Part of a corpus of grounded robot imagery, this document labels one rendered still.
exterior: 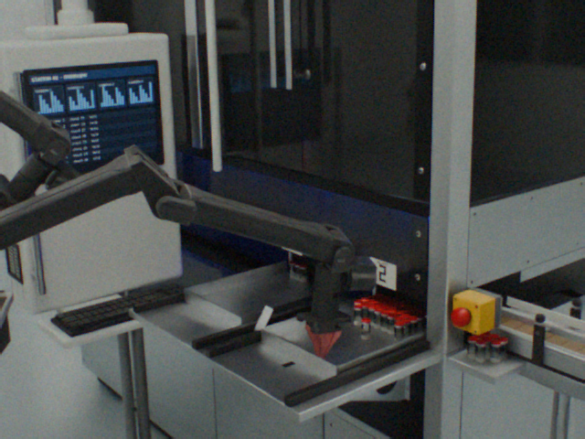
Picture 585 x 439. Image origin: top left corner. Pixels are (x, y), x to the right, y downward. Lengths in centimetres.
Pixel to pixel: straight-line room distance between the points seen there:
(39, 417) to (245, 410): 121
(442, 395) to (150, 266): 103
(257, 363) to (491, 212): 61
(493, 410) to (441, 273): 43
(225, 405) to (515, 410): 98
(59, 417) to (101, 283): 119
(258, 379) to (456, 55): 77
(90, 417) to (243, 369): 178
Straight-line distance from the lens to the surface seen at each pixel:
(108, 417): 342
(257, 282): 221
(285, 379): 168
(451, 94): 164
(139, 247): 241
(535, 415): 219
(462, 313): 168
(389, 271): 184
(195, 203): 143
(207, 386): 270
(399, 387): 190
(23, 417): 353
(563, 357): 174
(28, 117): 178
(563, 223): 204
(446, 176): 167
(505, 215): 184
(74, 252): 233
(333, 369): 166
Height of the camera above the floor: 165
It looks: 15 degrees down
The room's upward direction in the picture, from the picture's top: 1 degrees counter-clockwise
